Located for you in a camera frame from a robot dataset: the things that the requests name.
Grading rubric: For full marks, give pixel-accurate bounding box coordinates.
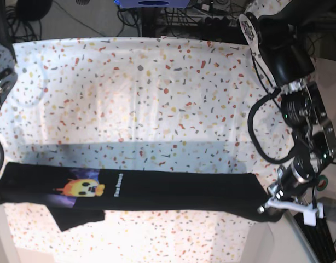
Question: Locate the black t-shirt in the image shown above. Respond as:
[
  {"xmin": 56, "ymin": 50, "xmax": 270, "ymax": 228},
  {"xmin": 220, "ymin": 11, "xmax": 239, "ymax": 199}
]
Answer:
[{"xmin": 0, "ymin": 162, "xmax": 282, "ymax": 231}]

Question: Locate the black keyboard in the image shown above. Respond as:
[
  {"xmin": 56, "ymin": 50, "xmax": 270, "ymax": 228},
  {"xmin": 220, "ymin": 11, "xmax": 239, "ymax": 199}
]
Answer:
[{"xmin": 294, "ymin": 213, "xmax": 336, "ymax": 263}]

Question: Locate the grey laptop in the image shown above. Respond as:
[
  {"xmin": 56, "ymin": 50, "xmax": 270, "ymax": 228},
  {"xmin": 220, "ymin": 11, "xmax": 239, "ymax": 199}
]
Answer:
[{"xmin": 269, "ymin": 212, "xmax": 319, "ymax": 262}]

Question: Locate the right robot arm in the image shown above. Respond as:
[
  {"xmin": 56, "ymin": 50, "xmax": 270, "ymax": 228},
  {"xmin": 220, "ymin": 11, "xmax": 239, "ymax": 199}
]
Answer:
[{"xmin": 0, "ymin": 1, "xmax": 18, "ymax": 110}]

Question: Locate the terrazzo pattern tablecloth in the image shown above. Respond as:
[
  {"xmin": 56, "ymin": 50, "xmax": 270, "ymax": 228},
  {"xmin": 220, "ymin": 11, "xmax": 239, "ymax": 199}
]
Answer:
[{"xmin": 0, "ymin": 35, "xmax": 318, "ymax": 263}]

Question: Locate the green tape roll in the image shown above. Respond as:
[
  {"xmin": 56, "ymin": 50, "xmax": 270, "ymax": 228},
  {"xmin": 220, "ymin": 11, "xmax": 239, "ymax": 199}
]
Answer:
[{"xmin": 316, "ymin": 175, "xmax": 328, "ymax": 191}]

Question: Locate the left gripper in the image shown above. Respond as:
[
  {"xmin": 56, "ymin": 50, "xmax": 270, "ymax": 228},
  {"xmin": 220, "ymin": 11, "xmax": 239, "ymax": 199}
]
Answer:
[{"xmin": 277, "ymin": 156, "xmax": 320, "ymax": 197}]

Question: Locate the blue device top edge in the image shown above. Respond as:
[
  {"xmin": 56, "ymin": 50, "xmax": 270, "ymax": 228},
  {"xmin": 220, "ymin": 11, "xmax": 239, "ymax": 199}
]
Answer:
[{"xmin": 114, "ymin": 0, "xmax": 195, "ymax": 8}]

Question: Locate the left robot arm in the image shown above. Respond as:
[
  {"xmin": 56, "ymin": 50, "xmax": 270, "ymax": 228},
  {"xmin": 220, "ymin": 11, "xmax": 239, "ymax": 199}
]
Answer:
[{"xmin": 239, "ymin": 1, "xmax": 336, "ymax": 201}]

